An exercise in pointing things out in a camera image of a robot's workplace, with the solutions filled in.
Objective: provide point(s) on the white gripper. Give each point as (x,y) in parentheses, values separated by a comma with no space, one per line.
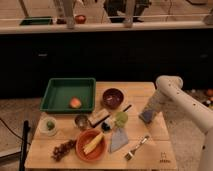
(155,104)

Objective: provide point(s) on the blue sponge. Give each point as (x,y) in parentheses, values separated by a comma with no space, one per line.
(146,116)

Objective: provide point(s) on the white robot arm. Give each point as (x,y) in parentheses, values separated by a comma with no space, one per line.
(189,123)

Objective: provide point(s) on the metal fork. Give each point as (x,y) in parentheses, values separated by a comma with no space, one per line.
(131,153)

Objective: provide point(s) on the green plastic cup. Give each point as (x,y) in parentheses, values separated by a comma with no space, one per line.
(120,119)

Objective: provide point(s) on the grey folded cloth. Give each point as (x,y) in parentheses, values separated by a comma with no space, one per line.
(118,140)

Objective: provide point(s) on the dark purple bowl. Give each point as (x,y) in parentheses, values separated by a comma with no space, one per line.
(112,98)

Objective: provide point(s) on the wooden block brush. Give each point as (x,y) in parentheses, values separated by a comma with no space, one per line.
(97,117)

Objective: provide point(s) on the yellow corn cob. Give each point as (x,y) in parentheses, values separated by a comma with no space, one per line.
(93,143)

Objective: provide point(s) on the orange bowl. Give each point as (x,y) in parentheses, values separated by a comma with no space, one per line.
(84,138)

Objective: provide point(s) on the small metal cup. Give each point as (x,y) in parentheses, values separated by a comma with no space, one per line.
(81,122)

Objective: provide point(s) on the red apple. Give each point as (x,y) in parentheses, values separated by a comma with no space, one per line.
(75,103)

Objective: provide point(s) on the green plastic tray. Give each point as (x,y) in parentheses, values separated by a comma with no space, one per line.
(60,91)

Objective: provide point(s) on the bunch of dark grapes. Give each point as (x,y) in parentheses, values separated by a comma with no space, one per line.
(63,149)

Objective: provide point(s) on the clear container with lime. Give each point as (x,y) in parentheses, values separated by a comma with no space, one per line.
(48,126)

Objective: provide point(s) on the red bowl on counter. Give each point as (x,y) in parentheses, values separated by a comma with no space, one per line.
(80,19)

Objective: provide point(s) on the black stand left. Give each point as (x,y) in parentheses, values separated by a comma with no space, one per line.
(23,154)

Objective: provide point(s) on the green tray on counter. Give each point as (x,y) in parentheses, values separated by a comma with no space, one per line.
(44,20)

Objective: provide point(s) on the black handled utensil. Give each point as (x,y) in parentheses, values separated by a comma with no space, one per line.
(109,123)

